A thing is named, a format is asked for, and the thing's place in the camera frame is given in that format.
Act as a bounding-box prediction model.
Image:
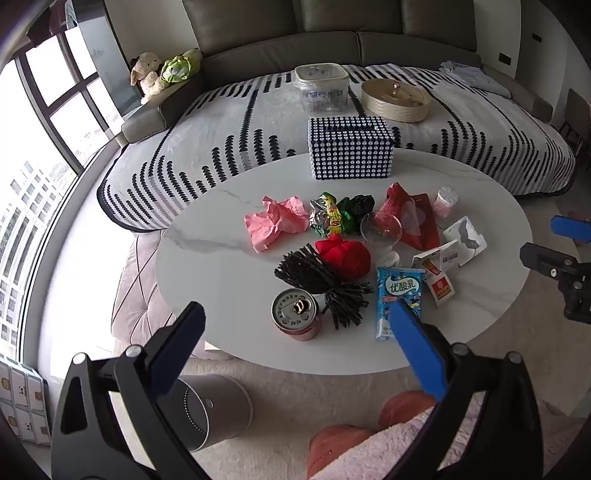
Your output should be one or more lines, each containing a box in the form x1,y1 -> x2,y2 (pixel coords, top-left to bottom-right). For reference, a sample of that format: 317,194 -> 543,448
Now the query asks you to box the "grey green sofa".
121,0 -> 578,153

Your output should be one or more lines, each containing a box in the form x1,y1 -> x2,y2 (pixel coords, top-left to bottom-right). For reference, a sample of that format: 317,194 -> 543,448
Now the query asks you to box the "small pink white cup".
434,186 -> 460,222

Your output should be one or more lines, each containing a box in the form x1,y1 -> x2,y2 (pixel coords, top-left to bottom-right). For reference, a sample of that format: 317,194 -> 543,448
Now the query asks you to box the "black white beaded tissue box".
308,116 -> 395,181

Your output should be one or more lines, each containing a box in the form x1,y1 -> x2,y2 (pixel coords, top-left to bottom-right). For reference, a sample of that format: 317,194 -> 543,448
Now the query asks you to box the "dark green plastic bag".
337,194 -> 376,234

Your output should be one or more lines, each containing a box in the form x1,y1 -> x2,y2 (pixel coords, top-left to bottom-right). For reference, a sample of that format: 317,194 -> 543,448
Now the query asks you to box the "pink paper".
245,196 -> 310,253

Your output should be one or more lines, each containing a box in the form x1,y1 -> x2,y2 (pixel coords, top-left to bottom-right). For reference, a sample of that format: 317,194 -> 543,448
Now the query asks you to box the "pink quilted floor cushion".
111,228 -> 234,361

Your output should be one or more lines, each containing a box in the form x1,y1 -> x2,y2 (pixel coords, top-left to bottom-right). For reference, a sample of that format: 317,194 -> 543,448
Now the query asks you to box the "blue milk carton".
375,266 -> 426,341

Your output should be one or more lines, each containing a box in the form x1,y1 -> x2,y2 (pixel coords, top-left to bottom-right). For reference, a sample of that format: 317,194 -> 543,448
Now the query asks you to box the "red pouch with heart window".
373,182 -> 441,250

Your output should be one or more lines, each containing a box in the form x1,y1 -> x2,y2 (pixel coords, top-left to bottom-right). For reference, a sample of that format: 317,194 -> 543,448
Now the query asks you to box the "round beige lidded box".
361,78 -> 431,123

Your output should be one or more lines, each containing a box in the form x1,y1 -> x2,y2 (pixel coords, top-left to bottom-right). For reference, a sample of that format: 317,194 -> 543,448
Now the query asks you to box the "clear glass cup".
360,212 -> 402,266

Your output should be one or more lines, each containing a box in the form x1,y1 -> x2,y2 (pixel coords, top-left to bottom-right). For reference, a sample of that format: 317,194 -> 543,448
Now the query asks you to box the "beige plush animal toy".
130,52 -> 162,99

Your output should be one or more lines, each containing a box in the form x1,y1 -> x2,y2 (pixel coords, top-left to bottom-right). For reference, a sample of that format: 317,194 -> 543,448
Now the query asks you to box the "black window frame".
0,28 -> 139,361

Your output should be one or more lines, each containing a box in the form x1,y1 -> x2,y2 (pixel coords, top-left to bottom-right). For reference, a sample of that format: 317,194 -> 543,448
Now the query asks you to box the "black shredded paper bundle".
274,244 -> 375,330

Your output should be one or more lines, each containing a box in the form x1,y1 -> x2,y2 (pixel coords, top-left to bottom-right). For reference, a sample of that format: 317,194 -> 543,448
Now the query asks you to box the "person's bare knee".
307,425 -> 375,478
379,390 -> 437,428

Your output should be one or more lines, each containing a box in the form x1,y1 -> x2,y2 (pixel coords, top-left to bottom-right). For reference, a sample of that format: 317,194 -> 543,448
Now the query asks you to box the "red plastic bag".
314,232 -> 371,278

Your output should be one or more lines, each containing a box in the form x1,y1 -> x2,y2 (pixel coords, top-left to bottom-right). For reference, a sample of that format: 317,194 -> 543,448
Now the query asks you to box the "clear plastic lidded container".
294,63 -> 349,114

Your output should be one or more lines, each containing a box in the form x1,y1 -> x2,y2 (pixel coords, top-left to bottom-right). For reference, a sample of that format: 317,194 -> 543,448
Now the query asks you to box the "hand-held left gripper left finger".
51,301 -> 218,480

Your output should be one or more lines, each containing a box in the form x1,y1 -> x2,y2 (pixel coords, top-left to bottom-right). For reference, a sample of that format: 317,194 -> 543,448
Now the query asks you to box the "white animal print drawer cabinet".
0,355 -> 51,446

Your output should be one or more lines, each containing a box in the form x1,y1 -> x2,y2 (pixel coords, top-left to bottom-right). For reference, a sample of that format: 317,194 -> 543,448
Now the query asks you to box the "red drink can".
271,288 -> 324,342

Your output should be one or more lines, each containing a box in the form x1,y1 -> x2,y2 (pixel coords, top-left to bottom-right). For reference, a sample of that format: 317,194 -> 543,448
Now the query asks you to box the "beige rug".
175,249 -> 591,480

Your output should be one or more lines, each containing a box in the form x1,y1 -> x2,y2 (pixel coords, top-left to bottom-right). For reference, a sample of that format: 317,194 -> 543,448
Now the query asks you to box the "red white small carton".
411,248 -> 459,308

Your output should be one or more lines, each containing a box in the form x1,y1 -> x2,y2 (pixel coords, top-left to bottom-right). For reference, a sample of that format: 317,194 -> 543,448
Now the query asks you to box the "dark wooden chair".
558,88 -> 591,153

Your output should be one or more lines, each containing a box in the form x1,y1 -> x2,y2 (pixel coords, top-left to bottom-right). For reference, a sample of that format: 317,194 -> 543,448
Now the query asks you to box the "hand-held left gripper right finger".
390,299 -> 544,480

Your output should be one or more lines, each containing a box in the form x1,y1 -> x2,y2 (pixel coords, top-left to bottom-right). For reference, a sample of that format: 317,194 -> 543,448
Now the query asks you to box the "silver green snack wrapper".
308,191 -> 347,237

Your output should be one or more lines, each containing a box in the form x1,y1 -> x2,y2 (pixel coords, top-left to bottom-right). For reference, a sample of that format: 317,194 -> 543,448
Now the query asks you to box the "torn white cardboard box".
442,216 -> 488,267

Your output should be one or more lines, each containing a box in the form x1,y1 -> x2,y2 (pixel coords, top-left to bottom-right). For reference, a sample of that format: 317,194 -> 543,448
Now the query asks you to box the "light blue cloth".
438,60 -> 512,97

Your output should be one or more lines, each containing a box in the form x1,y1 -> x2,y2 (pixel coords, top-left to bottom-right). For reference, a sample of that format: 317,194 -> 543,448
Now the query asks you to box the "white cylindrical trash bin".
175,374 -> 254,455

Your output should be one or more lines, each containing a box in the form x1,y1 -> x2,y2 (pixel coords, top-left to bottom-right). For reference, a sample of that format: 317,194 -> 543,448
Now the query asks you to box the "green cabbage plush toy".
159,48 -> 203,85

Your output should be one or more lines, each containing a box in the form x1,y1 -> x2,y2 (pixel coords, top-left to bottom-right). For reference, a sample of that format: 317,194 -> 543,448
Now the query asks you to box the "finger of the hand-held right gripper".
550,215 -> 591,241
519,242 -> 591,283

